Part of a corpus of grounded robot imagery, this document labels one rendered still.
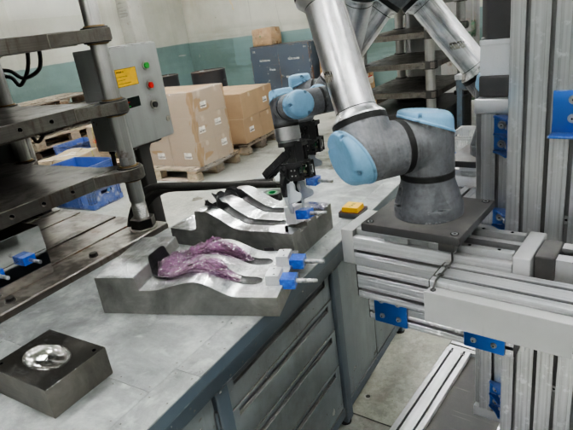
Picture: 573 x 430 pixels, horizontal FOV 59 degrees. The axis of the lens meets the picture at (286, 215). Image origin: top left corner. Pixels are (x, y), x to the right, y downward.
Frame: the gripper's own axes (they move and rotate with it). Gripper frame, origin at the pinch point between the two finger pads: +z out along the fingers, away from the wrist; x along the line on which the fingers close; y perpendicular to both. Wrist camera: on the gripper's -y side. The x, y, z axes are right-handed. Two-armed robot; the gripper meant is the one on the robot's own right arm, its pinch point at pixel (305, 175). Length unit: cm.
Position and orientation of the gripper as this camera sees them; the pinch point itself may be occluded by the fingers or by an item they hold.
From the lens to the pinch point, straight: 183.5
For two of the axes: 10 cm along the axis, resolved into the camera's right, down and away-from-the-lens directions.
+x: 5.1, -3.7, 7.8
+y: 8.5, 0.8, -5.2
